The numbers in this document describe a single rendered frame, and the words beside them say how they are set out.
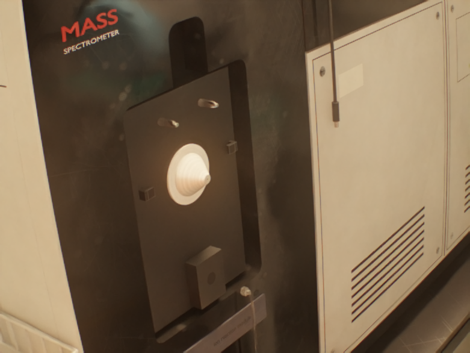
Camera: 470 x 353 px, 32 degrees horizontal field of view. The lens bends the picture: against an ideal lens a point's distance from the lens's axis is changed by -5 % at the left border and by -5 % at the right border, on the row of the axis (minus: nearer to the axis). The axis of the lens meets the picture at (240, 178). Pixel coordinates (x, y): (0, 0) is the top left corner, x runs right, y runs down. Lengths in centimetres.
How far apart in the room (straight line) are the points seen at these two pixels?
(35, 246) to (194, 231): 20
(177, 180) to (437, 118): 60
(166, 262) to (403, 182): 50
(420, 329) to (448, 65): 44
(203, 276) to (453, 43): 65
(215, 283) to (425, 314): 62
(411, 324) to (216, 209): 61
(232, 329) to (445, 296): 62
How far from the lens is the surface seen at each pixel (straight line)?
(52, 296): 80
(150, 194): 83
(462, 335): 153
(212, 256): 91
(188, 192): 87
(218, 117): 90
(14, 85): 72
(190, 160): 86
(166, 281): 89
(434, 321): 146
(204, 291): 92
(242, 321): 100
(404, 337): 142
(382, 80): 117
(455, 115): 143
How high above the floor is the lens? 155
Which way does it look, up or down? 24 degrees down
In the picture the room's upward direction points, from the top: 5 degrees counter-clockwise
